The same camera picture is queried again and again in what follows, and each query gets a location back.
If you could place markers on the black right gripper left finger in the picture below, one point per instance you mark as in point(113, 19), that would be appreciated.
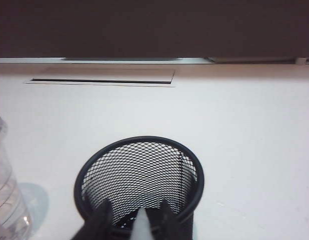
point(99, 225)

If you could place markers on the brown fabric desk divider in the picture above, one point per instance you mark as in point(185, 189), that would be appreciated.
point(144, 30)

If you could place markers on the medium clear cup with label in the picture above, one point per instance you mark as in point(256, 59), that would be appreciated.
point(9, 200)

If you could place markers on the white paper straw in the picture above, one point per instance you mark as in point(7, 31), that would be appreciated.
point(142, 227)

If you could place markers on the black mesh pen holder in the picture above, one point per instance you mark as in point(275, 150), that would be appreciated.
point(144, 170)

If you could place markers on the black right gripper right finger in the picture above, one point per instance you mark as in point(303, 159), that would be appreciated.
point(169, 225)

